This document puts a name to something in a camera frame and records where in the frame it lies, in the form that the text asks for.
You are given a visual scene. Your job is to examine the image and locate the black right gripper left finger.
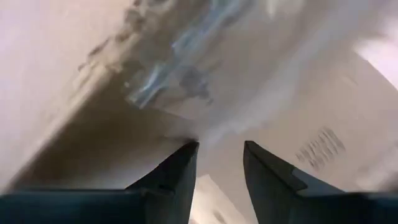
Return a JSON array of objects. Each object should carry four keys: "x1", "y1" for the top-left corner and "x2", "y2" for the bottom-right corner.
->
[{"x1": 0, "y1": 141, "x2": 200, "y2": 224}]

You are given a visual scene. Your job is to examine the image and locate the clear packing tape strip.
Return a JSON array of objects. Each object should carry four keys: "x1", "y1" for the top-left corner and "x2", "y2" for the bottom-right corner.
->
[{"x1": 124, "y1": 0, "x2": 259, "y2": 110}]

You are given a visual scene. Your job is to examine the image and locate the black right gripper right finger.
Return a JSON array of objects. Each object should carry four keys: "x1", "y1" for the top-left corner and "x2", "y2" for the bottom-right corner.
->
[{"x1": 243, "y1": 140, "x2": 398, "y2": 224}]

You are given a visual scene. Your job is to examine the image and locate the brown cardboard box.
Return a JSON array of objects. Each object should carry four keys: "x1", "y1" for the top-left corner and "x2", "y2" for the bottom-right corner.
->
[{"x1": 0, "y1": 0, "x2": 398, "y2": 224}]

